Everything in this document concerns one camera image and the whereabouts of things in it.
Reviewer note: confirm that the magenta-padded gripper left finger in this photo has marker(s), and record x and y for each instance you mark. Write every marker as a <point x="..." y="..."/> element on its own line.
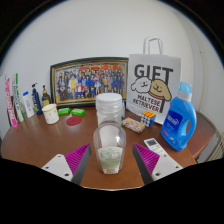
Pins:
<point x="77" y="159"/>

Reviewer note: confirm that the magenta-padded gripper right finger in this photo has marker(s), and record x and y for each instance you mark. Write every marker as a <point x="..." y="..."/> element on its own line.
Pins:
<point x="146" y="159"/>

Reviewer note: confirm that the clear plastic water bottle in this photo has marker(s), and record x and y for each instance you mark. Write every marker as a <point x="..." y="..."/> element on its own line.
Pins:
<point x="109" y="146"/>

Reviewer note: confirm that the white remote control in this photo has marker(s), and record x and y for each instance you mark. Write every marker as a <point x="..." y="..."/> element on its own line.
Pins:
<point x="155" y="146"/>

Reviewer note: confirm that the patterned snack pack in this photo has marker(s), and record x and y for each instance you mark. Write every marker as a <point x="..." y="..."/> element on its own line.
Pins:
<point x="133" y="125"/>

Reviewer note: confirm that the flat round red coaster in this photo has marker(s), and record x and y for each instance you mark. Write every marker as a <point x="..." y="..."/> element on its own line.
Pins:
<point x="73" y="120"/>

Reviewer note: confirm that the colourful puzzle cube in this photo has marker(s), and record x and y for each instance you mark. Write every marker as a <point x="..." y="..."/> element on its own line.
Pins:
<point x="148" y="118"/>

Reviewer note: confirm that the blue detergent bottle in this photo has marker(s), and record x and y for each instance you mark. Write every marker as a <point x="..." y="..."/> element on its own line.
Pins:
<point x="176" y="123"/>

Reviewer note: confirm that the white mug with yellow rim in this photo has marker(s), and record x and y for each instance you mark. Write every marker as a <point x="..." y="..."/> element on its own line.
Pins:
<point x="50" y="115"/>

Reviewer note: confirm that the brown pump bottle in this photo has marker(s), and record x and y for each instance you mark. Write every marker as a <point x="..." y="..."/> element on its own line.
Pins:
<point x="45" y="98"/>

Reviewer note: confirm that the white radiator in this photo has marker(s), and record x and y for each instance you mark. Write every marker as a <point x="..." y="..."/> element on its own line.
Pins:
<point x="216" y="150"/>

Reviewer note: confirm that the dark blue pump bottle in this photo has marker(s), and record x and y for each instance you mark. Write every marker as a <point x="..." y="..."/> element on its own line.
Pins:
<point x="36" y="101"/>

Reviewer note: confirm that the white lotion bottle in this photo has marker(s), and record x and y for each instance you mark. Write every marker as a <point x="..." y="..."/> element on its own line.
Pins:
<point x="28" y="106"/>

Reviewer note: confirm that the white paper gift bag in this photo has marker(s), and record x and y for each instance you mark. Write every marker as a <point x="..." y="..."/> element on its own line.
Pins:
<point x="153" y="86"/>

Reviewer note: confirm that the framed group picture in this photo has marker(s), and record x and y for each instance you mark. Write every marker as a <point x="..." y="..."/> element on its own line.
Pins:
<point x="86" y="81"/>

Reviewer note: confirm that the tall pink box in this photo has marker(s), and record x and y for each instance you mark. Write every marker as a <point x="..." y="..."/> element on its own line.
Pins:
<point x="10" y="103"/>

